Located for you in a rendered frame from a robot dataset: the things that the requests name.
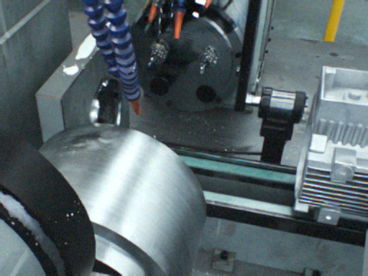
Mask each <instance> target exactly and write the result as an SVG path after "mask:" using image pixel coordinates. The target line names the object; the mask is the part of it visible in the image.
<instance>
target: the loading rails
mask: <svg viewBox="0 0 368 276"><path fill-rule="evenodd" d="M165 146H166V147H169V148H170V149H171V150H172V151H173V152H174V153H175V154H177V155H178V156H179V157H180V158H181V159H182V160H183V161H184V163H186V164H187V165H188V166H189V168H190V169H191V170H192V172H193V173H194V175H195V176H196V177H197V179H198V181H199V183H200V184H201V188H202V190H203V194H204V195H205V198H206V207H207V214H206V223H205V226H204V230H203V232H202V235H201V241H200V244H199V248H198V252H205V254H212V255H213V259H212V265H211V266H212V269H215V270H222V271H226V272H233V269H234V262H235V261H236V260H239V261H244V262H251V263H255V264H259V265H263V266H268V267H275V268H278V269H282V270H286V271H291V272H298V273H303V276H362V275H363V274H362V268H364V267H363V260H364V253H365V250H364V246H366V241H365V239H366V238H367V229H368V223H362V222H358V221H349V220H347V219H345V218H339V221H338V223H337V225H332V224H324V223H320V222H317V221H316V219H313V209H311V208H309V209H308V212H306V213H305V212H300V211H294V210H293V207H294V202H295V179H296V173H297V168H298V166H293V165H284V164H279V163H273V162H265V161H259V160H251V159H246V158H245V157H237V156H232V155H223V154H218V153H213V152H205V151H200V150H195V149H190V148H186V147H176V146H172V145H166V144H165Z"/></svg>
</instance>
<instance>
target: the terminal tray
mask: <svg viewBox="0 0 368 276"><path fill-rule="evenodd" d="M328 69H332V70H334V71H333V72H329V71H328ZM327 94H331V95H333V97H328V96H327ZM314 104H315V113H314V107H313V115H314V121H313V122H312V124H311V129H313V132H311V136H313V134H322V135H327V137H328V141H329V140H331V141H333V144H337V142H341V145H342V146H346V144H347V143H351V146H352V147H355V146H356V144H359V147H360V148H361V149H364V148H365V146H366V147H368V72H367V71H361V70H350V69H343V68H332V67H326V66H323V68H322V72H321V75H320V78H319V82H318V87H317V93H316V96H315V100H314ZM328 141H327V142H328Z"/></svg>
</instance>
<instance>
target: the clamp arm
mask: <svg viewBox="0 0 368 276"><path fill-rule="evenodd" d="M261 7H262V0H249V4H248V11H247V23H245V30H244V41H243V48H242V54H241V60H240V65H238V66H237V69H236V77H239V79H238V85H237V91H236V97H235V104H234V111H238V112H244V110H245V109H246V107H247V106H250V105H247V103H248V104H250V103H251V102H250V101H248V100H247V97H248V98H251V97H252V95H249V94H248V90H249V79H250V74H251V73H252V63H253V57H254V46H256V40H257V30H258V24H259V19H260V13H261ZM248 95H249V96H248Z"/></svg>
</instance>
